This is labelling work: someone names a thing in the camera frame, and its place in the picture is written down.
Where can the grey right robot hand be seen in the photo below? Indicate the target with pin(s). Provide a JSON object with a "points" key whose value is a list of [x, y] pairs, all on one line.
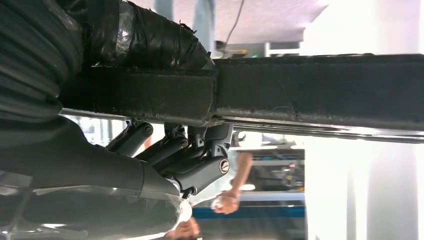
{"points": [[82, 165]]}

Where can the person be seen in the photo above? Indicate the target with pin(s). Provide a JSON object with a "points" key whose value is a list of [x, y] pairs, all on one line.
{"points": [[215, 185]]}

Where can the dark equipment box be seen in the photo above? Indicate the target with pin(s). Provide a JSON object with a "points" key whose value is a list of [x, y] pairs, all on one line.
{"points": [[258, 49]]}

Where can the blue metal frame rack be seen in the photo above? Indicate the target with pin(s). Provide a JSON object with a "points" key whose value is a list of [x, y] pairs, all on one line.
{"points": [[248, 212]]}

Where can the grey post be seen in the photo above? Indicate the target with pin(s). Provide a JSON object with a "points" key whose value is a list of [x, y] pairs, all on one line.
{"points": [[203, 23]]}

